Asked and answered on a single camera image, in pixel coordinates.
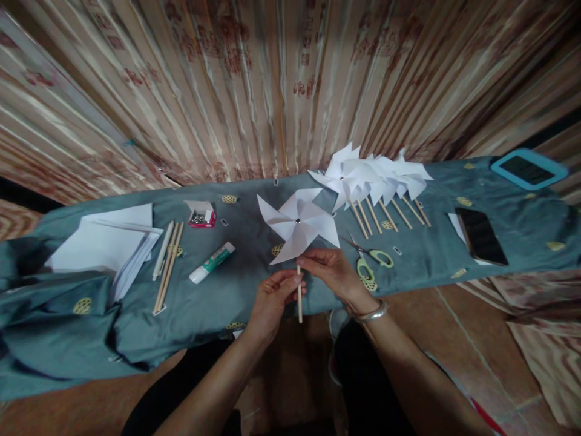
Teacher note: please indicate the pile of finished paper pinwheels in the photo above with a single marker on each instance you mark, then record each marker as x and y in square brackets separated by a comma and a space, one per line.
[363, 179]

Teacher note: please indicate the stack of white paper sheets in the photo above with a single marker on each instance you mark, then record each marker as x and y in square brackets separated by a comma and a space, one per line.
[106, 245]

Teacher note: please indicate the wooden stick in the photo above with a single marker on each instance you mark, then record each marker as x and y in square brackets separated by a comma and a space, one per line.
[171, 268]
[166, 268]

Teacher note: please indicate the person's left fingers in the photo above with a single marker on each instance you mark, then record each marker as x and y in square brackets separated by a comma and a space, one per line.
[296, 289]

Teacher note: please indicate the blue cased black device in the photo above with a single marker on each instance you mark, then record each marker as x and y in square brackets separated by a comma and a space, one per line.
[529, 169]

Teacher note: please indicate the person's left hand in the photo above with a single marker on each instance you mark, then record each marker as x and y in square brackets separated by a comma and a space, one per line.
[268, 304]

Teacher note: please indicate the person's right index finger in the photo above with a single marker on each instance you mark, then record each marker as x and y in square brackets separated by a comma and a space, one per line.
[317, 254]

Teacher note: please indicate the striped beige fabric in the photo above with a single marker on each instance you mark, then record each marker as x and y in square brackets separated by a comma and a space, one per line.
[544, 327]

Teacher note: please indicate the person's left thumb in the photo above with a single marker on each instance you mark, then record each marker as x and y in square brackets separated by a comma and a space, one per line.
[282, 274]

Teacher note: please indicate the red white box of pins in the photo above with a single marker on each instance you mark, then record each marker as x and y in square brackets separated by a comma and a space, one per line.
[202, 217]

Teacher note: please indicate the person's right thumb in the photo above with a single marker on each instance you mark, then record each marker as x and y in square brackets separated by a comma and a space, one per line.
[315, 270]

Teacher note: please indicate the white pen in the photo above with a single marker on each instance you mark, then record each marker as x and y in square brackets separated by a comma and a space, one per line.
[163, 252]

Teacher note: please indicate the white paper pinwheel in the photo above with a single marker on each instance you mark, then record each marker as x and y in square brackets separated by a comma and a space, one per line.
[299, 227]

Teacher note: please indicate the black smartphone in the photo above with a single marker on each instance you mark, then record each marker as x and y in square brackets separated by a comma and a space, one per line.
[482, 236]

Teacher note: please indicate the white glue stick green label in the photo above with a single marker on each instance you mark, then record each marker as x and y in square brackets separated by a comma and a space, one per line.
[211, 263]

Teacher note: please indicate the striped beige curtain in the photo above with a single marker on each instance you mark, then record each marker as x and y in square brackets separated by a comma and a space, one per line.
[254, 81]

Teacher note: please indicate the person's right hand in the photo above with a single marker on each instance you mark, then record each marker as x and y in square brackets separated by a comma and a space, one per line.
[342, 277]

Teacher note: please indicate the teal patterned cloth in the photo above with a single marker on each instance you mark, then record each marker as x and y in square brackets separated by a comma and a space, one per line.
[254, 290]

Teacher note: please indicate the person's legs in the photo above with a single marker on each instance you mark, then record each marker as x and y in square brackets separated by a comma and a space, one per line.
[367, 395]

